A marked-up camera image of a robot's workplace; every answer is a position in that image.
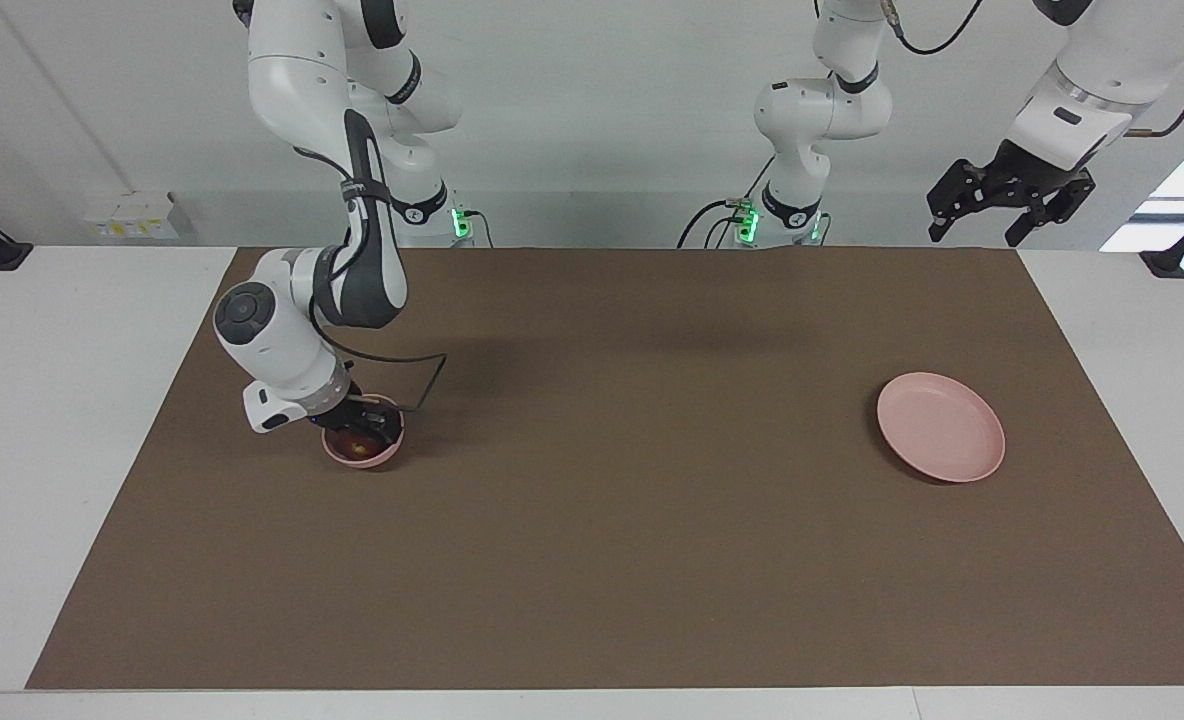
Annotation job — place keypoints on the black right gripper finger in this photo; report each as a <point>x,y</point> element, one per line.
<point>382,404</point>
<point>377,432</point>

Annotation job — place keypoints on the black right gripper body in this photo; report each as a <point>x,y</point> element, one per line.
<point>344,410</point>

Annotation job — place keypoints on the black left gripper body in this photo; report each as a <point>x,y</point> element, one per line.
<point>1037,180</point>

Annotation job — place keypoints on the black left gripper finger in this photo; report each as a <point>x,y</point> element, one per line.
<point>960,190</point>
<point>1067,205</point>

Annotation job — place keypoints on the dark red apple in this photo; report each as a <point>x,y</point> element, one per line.
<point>352,445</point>

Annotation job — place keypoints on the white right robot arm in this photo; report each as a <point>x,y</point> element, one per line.
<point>292,340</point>

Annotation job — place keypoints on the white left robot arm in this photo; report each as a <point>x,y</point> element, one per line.
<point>822,110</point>

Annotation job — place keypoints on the pink bowl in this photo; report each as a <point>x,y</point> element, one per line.
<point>362,461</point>

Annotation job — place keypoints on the pink plate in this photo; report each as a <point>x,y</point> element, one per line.
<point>942,428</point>

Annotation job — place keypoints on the brown table mat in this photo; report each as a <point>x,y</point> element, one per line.
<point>632,560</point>

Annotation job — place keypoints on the white wall socket box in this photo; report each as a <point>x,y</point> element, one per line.
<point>132,215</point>

